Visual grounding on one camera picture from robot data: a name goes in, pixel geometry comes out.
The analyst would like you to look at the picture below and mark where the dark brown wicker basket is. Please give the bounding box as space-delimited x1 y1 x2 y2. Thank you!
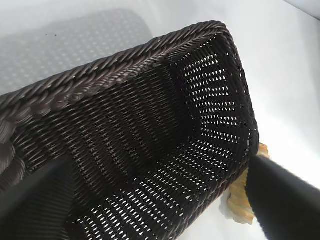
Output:
0 20 261 240

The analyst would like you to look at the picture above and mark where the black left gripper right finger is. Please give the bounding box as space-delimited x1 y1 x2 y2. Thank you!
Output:
246 155 320 240

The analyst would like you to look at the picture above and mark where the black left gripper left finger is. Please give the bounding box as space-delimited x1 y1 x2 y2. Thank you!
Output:
0 155 76 240

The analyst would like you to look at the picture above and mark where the long striped bread roll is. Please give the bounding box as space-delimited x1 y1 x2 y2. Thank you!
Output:
228 142 271 226

